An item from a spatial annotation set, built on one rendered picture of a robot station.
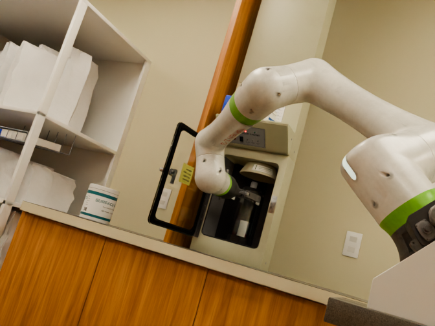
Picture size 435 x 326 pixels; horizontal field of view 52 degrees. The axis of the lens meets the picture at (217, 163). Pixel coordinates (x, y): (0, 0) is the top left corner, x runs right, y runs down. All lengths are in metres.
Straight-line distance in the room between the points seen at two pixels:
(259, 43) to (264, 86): 0.94
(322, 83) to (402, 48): 1.25
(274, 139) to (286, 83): 0.63
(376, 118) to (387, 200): 0.28
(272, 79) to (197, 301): 0.79
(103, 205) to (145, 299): 0.47
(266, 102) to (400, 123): 0.33
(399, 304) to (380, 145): 0.31
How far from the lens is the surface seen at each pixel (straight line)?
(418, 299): 0.81
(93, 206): 1.92
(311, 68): 1.27
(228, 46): 2.04
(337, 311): 0.78
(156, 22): 3.05
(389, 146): 0.95
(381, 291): 0.81
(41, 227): 2.01
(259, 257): 1.78
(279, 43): 2.07
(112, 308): 1.74
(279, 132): 1.78
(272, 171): 1.90
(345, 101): 1.18
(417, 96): 2.33
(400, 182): 0.91
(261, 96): 1.17
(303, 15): 2.12
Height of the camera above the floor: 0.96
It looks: 11 degrees up
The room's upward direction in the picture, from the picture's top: 16 degrees clockwise
